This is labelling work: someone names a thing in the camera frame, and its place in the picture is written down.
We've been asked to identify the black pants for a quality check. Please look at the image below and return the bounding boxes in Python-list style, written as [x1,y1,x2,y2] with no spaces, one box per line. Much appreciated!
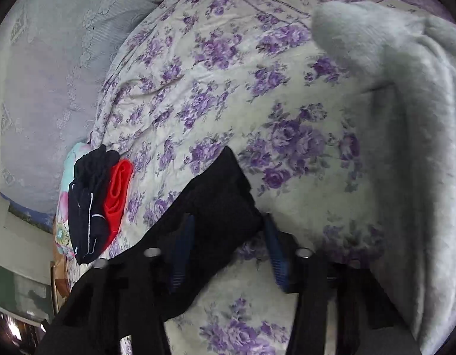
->
[38,145,268,355]

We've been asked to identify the brown orange pillow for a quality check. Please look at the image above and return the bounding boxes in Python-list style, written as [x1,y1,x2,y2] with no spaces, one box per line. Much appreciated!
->
[51,245,70,314]

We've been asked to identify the floral teal folded quilt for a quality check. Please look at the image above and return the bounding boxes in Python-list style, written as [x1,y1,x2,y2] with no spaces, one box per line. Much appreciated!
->
[53,142,91,259]

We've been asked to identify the folded dark navy pants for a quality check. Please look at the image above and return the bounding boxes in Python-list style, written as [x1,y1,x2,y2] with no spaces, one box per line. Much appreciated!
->
[68,145,120,264]

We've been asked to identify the red folded garment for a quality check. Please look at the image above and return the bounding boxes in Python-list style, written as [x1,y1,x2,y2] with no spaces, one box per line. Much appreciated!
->
[103,159,133,250]

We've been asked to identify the blue patterned pillow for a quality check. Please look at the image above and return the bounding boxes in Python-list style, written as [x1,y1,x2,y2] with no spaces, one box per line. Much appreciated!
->
[0,193,54,233]

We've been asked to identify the purple floral bedspread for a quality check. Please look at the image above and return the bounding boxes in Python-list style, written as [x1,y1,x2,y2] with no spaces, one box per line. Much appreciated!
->
[64,0,456,355]

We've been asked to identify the grey garment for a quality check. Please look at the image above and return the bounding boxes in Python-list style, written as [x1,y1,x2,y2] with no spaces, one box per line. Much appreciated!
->
[312,2,456,354]

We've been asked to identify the window with white frame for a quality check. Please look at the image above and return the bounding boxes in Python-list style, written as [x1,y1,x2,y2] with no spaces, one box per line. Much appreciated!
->
[0,265,54,341]

